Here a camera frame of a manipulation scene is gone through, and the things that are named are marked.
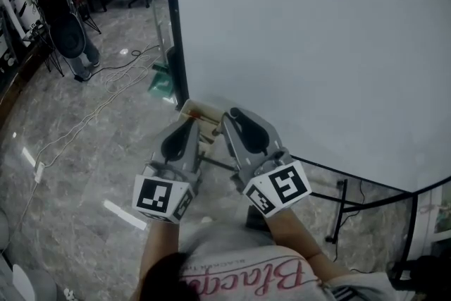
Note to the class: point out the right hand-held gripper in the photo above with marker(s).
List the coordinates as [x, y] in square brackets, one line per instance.
[275, 165]

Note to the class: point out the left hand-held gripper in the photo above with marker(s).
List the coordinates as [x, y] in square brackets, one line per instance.
[179, 155]

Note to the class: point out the person's left forearm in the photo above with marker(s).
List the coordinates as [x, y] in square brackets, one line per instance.
[158, 246]

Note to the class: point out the white board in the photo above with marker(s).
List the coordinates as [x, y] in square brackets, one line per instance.
[299, 74]

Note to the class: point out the green dustpan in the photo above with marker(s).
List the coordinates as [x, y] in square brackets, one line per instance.
[162, 82]

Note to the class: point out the person's right forearm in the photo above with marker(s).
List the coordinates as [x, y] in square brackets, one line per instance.
[296, 239]

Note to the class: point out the white rounded panel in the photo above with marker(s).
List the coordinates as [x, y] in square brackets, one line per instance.
[23, 283]

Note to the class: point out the black bag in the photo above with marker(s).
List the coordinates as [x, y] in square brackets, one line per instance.
[423, 273]

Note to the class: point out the person's white printed shirt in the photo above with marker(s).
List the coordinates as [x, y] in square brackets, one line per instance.
[229, 253]

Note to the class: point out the small cream box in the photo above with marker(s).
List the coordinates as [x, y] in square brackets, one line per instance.
[208, 116]

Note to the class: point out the white case with black band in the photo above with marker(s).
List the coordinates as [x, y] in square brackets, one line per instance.
[24, 10]

